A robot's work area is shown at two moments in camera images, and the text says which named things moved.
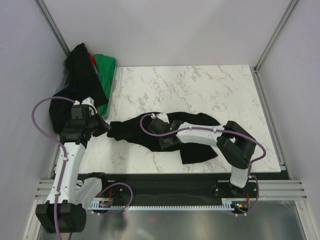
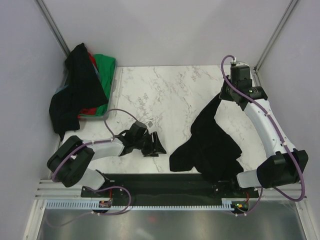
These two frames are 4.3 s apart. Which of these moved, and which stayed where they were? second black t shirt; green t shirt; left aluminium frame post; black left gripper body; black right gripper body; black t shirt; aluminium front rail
Moved: black t shirt; black left gripper body; black right gripper body
Stayed: second black t shirt; green t shirt; left aluminium frame post; aluminium front rail
